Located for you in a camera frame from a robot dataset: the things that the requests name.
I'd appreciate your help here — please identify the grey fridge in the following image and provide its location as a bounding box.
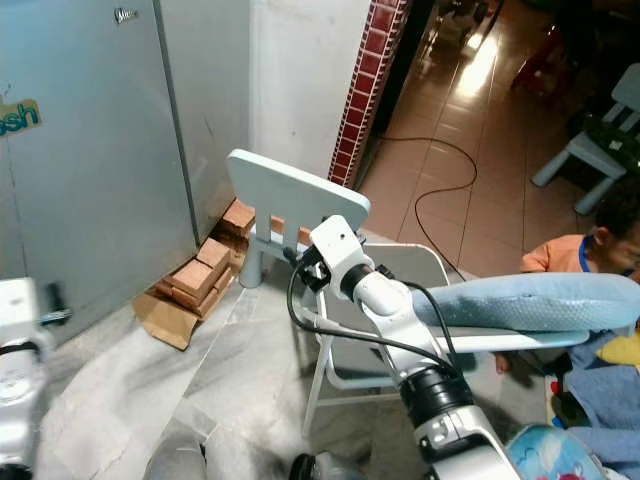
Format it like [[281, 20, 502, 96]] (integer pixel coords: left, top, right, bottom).
[[0, 0, 251, 341]]

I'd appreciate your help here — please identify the light blue plastic child chair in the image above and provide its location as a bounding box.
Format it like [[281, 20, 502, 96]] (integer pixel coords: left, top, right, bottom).
[[226, 148, 373, 291], [532, 62, 640, 216]]

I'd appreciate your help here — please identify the red clay brick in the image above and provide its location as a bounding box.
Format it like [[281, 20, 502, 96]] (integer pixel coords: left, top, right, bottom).
[[198, 238, 231, 271], [168, 258, 211, 301], [222, 198, 256, 236]]

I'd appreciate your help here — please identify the brown cardboard sheet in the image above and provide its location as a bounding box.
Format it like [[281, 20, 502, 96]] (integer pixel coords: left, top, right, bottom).
[[133, 290, 221, 351]]

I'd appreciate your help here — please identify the robot right leg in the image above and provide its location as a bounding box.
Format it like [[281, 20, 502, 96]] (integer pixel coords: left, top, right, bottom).
[[290, 453, 371, 480]]

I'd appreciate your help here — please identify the robot leg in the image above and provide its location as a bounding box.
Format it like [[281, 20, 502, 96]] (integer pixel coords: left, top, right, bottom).
[[145, 435, 211, 480], [290, 453, 371, 480]]

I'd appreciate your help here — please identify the robot left leg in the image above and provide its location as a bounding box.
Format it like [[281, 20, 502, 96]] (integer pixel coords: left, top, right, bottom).
[[145, 435, 211, 480]]

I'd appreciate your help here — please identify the child in orange shirt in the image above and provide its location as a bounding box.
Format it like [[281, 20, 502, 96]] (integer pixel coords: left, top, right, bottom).
[[520, 190, 640, 277]]

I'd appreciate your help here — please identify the baby bouncer with printed fabric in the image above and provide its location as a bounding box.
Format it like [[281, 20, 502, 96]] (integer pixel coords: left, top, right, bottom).
[[505, 425, 606, 480]]

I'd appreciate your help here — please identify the red plastic stool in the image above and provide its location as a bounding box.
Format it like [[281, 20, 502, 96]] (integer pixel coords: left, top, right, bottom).
[[510, 25, 576, 96]]

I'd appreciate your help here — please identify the blue denim fabric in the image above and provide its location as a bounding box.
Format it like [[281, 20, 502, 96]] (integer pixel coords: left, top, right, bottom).
[[565, 335, 640, 461]]

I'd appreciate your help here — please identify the green and yellow Fresh sticker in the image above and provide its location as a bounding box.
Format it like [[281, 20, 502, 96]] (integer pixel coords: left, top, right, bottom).
[[0, 100, 42, 136]]

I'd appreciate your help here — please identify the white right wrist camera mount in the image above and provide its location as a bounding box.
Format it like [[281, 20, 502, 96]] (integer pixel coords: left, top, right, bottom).
[[310, 213, 376, 291]]

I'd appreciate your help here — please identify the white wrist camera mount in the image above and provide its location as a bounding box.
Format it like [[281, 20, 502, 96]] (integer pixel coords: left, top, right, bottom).
[[0, 278, 53, 346], [310, 213, 376, 291]]

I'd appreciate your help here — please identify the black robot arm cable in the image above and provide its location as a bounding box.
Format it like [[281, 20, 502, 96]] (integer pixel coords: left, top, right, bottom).
[[287, 262, 466, 376]]

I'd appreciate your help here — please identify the thin black floor cable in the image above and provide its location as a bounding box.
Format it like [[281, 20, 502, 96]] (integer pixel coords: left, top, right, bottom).
[[375, 135, 479, 281]]

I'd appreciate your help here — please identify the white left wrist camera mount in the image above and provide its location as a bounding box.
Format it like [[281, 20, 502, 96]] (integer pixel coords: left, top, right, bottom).
[[0, 278, 53, 346]]

